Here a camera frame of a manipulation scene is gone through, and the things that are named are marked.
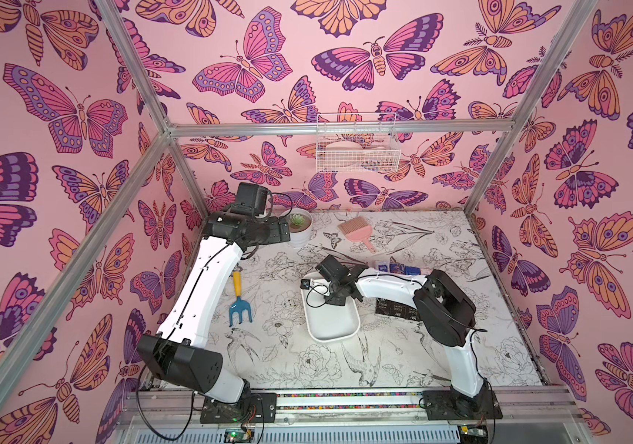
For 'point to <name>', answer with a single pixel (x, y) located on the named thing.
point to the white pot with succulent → (301, 222)
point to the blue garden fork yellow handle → (241, 304)
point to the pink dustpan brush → (357, 229)
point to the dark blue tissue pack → (397, 267)
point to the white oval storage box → (327, 322)
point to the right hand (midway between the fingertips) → (324, 290)
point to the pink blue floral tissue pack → (382, 267)
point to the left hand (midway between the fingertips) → (275, 229)
